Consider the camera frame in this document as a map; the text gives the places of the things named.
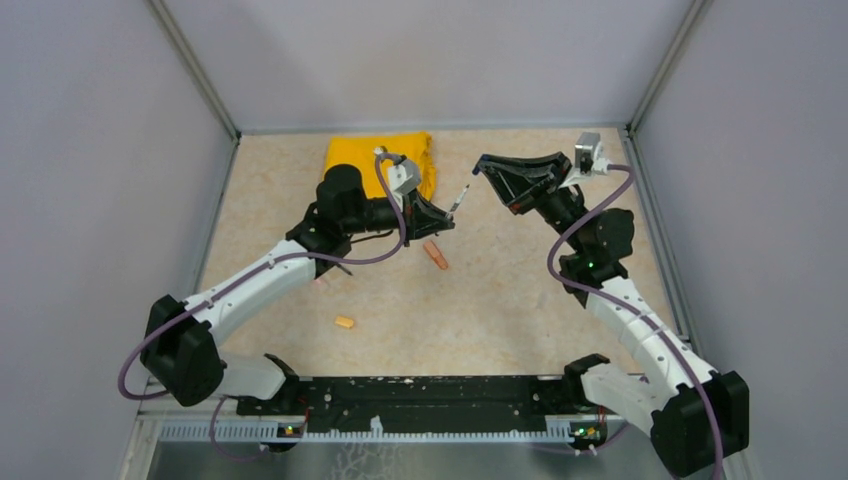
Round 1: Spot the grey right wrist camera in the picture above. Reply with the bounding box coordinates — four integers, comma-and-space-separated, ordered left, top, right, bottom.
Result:
560, 132, 610, 187

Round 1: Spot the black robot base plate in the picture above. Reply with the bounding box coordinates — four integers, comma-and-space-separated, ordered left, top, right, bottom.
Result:
236, 360, 624, 456

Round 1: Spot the thin black pen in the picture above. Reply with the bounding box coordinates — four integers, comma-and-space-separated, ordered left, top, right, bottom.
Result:
336, 264, 353, 276

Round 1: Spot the orange highlighter cap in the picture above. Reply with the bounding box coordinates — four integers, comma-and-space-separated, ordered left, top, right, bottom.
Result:
334, 316, 355, 329

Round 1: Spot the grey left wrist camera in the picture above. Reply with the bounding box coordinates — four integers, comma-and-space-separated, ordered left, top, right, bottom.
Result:
386, 159, 422, 195

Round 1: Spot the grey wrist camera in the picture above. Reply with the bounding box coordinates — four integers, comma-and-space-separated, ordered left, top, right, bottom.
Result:
560, 132, 610, 187
386, 159, 422, 195

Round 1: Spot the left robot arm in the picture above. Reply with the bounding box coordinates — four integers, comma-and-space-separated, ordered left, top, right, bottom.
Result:
139, 160, 455, 414

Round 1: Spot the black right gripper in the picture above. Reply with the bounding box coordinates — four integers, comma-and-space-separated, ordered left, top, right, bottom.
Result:
478, 151, 588, 253

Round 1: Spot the white marker pen black tip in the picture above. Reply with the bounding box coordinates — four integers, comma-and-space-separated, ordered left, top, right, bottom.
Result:
446, 184, 470, 220

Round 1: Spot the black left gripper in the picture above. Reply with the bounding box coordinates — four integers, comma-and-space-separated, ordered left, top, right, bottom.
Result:
343, 188, 455, 247

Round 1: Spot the yellow folded shirt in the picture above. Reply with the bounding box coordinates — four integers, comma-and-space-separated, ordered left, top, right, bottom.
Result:
322, 131, 437, 200

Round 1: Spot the orange highlighter pen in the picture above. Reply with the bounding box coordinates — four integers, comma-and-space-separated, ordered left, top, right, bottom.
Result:
423, 240, 449, 270

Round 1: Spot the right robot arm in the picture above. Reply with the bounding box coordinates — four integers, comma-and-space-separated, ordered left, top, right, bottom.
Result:
474, 153, 750, 477

